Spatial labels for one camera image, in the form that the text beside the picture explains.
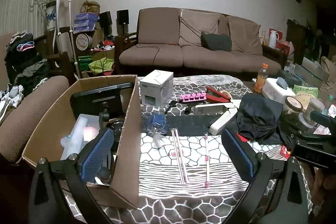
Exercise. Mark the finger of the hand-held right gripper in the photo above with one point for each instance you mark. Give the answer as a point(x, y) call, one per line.
point(294, 129)
point(321, 117)

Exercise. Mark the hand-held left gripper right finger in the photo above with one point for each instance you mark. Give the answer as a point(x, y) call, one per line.
point(237, 155)

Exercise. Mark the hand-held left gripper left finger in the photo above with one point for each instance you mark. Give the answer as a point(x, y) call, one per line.
point(97, 155)

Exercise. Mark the clear plastic stick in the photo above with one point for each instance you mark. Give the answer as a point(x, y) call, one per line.
point(182, 158)
point(177, 155)
point(206, 161)

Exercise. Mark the brown cardboard box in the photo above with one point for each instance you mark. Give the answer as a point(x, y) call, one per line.
point(128, 134)

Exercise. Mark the red stapler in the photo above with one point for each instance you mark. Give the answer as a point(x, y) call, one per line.
point(215, 95)

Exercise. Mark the blue item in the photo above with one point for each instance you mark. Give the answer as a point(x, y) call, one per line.
point(157, 121)

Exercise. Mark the pink tray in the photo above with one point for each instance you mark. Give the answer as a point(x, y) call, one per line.
point(193, 97)

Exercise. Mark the clear plastic container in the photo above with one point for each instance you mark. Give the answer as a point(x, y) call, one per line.
point(78, 127)

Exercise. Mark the person's right hand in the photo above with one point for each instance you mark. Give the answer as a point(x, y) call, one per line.
point(326, 184)

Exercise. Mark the clear glass jar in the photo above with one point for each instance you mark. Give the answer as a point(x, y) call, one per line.
point(313, 108)

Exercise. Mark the red card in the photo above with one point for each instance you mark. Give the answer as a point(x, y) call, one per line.
point(242, 139)

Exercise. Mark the red packet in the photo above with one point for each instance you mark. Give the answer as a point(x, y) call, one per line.
point(285, 150)

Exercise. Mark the jar with tan lid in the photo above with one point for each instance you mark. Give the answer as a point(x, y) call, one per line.
point(292, 106)

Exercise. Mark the green snack bag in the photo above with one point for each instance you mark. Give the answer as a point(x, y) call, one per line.
point(305, 94)

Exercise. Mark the long white bar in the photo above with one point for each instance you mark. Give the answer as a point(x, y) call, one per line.
point(223, 121)

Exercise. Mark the black cloth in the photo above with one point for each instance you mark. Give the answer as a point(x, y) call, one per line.
point(257, 113)

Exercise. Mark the brown paper bag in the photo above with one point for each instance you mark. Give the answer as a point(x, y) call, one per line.
point(329, 74)

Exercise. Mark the black tablet on stand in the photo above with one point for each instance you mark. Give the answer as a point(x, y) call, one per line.
point(86, 103)

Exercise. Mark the white power strip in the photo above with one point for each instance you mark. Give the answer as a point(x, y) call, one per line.
point(210, 109)

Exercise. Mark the orange soda bottle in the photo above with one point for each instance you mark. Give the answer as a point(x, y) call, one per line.
point(261, 79)

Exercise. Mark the tan tape roll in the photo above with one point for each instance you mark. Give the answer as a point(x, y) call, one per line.
point(225, 95)

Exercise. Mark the brown armchair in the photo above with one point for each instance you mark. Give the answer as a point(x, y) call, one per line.
point(34, 113)

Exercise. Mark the green clothes pile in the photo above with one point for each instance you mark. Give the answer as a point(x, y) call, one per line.
point(101, 66)

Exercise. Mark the small white carton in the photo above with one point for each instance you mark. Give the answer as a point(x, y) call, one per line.
point(155, 87)

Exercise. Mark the white thermos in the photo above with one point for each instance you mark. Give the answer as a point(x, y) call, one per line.
point(273, 39)

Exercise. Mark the brown sofa cushion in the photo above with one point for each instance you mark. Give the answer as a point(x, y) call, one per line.
point(197, 27)
point(244, 32)

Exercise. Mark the round biscuit tin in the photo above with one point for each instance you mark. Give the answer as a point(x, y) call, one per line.
point(83, 41)

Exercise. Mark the dark grey pillow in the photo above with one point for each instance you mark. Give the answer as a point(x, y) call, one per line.
point(216, 41)

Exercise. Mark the pile of clothes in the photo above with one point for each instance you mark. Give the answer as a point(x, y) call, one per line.
point(23, 64)

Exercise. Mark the brown sofa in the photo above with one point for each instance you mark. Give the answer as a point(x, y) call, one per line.
point(157, 53)

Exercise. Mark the stack of blue boxes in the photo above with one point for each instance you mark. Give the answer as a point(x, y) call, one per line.
point(85, 22)

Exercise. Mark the black speaker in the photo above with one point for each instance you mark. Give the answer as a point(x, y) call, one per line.
point(122, 17)
point(105, 19)

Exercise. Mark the white pole stand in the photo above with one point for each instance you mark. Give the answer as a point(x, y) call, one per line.
point(70, 16)

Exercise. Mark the potted plant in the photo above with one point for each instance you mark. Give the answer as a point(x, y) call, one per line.
point(51, 14)

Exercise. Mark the gold gift bag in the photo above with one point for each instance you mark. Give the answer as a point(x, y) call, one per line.
point(90, 6)

